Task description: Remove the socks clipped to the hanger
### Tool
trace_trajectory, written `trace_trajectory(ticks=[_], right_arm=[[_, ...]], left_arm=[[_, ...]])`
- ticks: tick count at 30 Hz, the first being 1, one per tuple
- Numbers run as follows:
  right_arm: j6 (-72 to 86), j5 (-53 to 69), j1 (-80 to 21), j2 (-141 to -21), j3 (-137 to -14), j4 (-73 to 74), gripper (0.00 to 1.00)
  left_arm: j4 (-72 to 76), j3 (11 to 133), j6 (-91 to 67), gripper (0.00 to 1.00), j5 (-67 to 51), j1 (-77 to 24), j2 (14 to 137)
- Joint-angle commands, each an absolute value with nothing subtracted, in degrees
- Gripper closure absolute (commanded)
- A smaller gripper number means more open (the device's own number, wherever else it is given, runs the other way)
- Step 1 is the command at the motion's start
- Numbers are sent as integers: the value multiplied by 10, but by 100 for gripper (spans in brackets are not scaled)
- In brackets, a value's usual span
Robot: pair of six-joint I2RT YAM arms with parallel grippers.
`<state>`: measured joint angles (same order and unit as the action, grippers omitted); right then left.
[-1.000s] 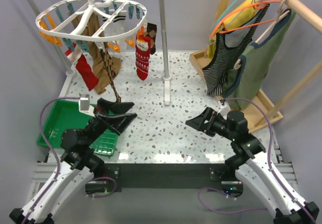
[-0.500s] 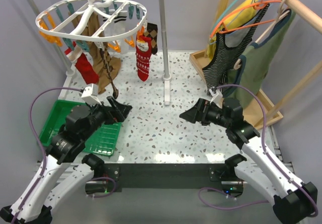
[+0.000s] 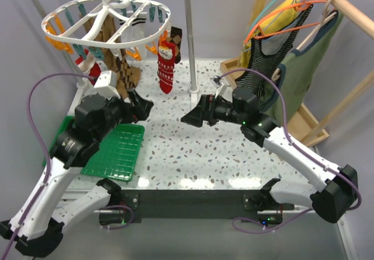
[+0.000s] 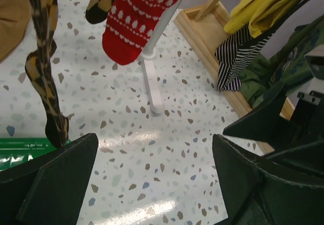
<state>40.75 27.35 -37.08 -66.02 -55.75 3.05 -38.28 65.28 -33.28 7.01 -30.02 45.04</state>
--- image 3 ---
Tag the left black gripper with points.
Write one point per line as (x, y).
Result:
(142, 107)

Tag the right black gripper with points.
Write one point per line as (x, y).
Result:
(204, 111)

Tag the brown argyle sock front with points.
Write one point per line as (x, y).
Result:
(128, 76)

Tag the brown argyle sock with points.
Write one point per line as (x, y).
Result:
(176, 39)
(128, 76)

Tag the red christmas sock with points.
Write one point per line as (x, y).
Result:
(166, 64)
(88, 66)

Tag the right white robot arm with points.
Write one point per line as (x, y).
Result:
(331, 189)

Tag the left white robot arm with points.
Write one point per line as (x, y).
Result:
(39, 226)

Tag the white round clip hanger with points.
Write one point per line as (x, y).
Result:
(85, 31)

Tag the orange clothes hanger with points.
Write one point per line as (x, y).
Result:
(254, 29)

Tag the wooden clothes hanger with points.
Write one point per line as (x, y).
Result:
(314, 45)

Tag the green plastic tray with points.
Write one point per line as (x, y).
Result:
(118, 153)

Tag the white striped sock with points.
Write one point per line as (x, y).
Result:
(136, 31)

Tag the brown argyle sock back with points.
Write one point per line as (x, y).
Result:
(176, 39)

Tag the tan plain sock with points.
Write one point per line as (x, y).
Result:
(107, 30)

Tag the black striped tank top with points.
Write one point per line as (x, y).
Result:
(267, 53)

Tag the wooden clothes rack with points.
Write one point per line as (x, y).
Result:
(342, 76)

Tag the green tank top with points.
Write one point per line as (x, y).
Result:
(293, 90)

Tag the yellow shirt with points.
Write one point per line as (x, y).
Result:
(272, 24)

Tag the white metal drying rack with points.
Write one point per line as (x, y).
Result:
(193, 87)

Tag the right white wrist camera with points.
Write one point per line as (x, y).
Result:
(221, 87)

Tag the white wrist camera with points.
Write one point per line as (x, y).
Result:
(221, 87)
(106, 85)

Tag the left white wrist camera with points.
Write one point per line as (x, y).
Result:
(106, 85)

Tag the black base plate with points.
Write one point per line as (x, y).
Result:
(200, 204)

